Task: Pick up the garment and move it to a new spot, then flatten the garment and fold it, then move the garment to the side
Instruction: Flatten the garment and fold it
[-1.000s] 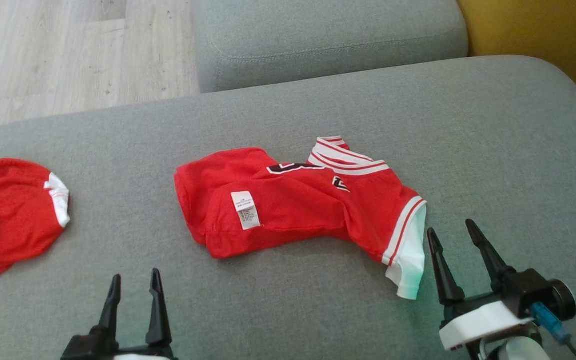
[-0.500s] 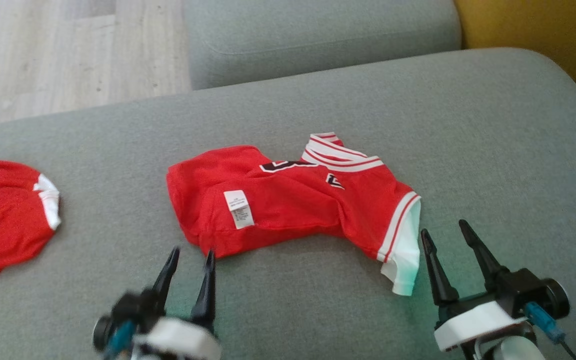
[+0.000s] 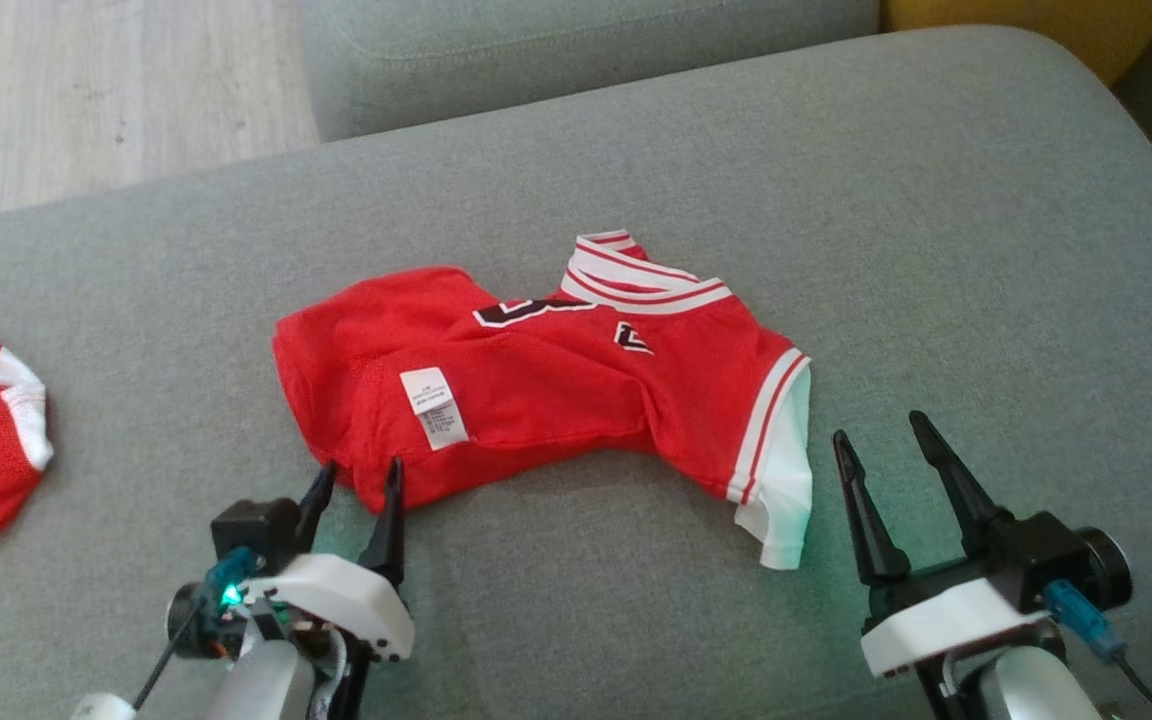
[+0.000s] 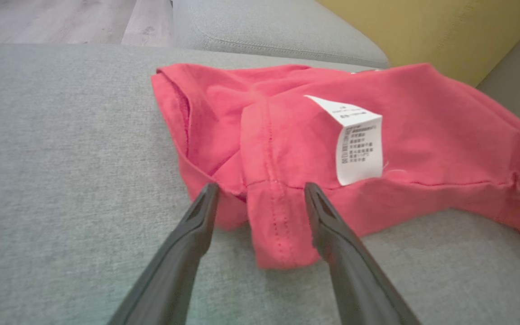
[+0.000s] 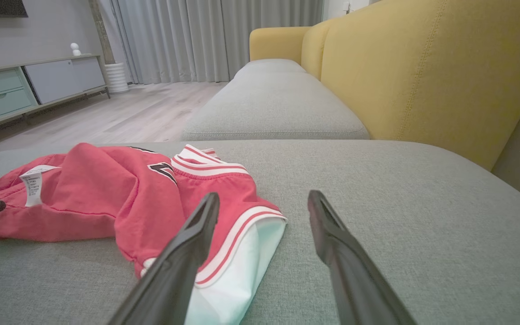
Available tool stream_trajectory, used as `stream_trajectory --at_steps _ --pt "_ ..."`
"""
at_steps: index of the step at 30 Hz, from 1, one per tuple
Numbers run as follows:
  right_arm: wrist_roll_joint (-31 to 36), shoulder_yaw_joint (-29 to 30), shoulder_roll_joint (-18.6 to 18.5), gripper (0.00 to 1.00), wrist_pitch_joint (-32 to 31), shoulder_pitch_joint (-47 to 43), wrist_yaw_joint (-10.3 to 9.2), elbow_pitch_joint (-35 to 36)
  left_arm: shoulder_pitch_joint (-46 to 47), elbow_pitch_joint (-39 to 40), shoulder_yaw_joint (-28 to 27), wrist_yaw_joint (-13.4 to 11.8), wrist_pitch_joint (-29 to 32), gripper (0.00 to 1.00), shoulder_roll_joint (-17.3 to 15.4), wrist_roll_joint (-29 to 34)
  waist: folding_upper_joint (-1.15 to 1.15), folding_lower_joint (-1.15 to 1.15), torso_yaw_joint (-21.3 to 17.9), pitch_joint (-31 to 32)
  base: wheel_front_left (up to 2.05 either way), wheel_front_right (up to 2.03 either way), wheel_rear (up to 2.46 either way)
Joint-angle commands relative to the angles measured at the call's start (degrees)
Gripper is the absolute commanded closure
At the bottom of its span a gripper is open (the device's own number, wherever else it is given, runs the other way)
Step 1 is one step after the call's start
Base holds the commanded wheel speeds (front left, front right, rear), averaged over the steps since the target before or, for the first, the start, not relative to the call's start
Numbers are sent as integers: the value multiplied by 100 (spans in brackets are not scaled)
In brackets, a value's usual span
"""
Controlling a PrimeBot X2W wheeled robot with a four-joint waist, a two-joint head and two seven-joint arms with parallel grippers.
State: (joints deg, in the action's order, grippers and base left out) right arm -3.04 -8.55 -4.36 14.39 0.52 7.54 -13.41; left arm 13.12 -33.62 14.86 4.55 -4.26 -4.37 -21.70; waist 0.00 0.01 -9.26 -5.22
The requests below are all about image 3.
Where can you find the grey fabric ottoman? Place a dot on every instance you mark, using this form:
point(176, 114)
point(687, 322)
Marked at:
point(586, 180)

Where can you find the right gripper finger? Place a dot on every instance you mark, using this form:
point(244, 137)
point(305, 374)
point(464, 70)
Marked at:
point(866, 520)
point(961, 490)

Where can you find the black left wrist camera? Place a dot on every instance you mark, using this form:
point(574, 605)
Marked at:
point(251, 530)

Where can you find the grey sofa seat cushion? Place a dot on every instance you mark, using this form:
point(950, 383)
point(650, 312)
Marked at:
point(556, 50)

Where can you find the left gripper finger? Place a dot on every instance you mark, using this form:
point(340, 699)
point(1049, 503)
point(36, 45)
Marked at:
point(391, 530)
point(314, 510)

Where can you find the red basketball jersey white trim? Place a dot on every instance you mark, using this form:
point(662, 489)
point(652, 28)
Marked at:
point(556, 400)

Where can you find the yellow sofa back cushion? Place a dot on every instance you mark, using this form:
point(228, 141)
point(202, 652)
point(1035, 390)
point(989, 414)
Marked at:
point(1016, 25)

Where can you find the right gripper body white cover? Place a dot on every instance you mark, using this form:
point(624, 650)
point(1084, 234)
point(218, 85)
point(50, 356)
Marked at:
point(946, 620)

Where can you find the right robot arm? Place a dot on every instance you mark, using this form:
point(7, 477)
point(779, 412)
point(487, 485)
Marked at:
point(1026, 690)

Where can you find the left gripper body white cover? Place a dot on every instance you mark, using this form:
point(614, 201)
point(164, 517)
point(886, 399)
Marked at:
point(346, 600)

